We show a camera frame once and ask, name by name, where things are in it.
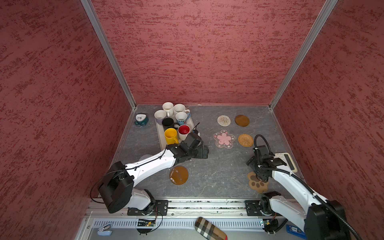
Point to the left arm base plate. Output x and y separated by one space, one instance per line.
155 207

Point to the yellow mug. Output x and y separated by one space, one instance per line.
171 136

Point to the white mug red inside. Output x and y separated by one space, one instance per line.
183 132

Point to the plaid case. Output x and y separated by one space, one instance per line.
208 230

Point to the light blue floral mug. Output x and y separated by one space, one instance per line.
182 117

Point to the black mug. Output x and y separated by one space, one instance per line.
169 123

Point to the brown paw coaster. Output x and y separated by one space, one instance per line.
256 184

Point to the cream calculator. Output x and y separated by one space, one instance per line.
287 158

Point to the white woven round coaster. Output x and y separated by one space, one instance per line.
224 121

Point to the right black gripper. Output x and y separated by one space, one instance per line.
252 160

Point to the grey woven round coaster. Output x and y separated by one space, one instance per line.
145 157

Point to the white mug back right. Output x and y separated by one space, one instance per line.
180 108

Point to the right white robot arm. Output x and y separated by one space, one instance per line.
315 215

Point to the white mug back middle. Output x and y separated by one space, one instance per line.
168 107

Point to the tan woven round coaster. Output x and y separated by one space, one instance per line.
246 140

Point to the blue tool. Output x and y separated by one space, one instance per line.
295 231

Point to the pink flower coaster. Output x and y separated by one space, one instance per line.
224 139

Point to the dark brown round coaster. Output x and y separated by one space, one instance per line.
242 120

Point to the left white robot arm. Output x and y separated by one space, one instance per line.
117 187

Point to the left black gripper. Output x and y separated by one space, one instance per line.
199 155

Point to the brown wooden round coaster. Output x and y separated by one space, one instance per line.
179 175

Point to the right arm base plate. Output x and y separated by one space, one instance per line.
253 208

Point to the small stapler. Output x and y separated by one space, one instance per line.
105 230

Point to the white mug back left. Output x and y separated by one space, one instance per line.
160 115

